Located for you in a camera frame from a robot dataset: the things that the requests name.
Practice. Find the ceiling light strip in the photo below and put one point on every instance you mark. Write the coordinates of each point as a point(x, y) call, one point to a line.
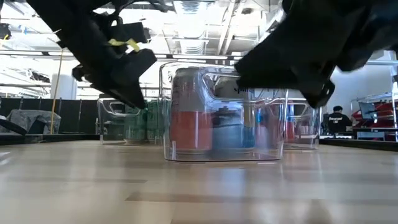
point(199, 57)

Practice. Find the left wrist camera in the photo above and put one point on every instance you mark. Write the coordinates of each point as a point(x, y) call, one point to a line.
point(130, 32)

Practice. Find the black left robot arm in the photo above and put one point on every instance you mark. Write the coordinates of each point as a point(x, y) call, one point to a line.
point(56, 15)

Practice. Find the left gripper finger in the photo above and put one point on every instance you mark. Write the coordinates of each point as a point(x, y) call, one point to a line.
point(133, 71)
point(93, 85)

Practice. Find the grey cover sheet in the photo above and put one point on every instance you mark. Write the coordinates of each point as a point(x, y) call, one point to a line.
point(34, 121)

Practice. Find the equipment shelf rack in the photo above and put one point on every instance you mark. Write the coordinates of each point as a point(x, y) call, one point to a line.
point(382, 115)

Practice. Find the blue Spindrift lemon can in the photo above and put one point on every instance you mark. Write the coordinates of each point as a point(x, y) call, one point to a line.
point(233, 137)

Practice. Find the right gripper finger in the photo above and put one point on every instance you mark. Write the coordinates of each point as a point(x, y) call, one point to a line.
point(317, 96)
point(280, 68)

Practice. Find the yellow tape tag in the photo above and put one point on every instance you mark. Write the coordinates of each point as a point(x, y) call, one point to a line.
point(124, 43)

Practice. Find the person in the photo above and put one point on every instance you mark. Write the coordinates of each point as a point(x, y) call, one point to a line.
point(338, 121)

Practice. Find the clear plastic bin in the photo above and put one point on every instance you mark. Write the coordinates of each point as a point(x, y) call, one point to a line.
point(224, 157)
point(311, 137)
point(109, 133)

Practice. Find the orange Spindrift can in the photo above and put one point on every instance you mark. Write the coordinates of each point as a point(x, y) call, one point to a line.
point(191, 130)

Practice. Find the silver ribbed ceiling duct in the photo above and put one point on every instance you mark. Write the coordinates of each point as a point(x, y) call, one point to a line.
point(191, 31)

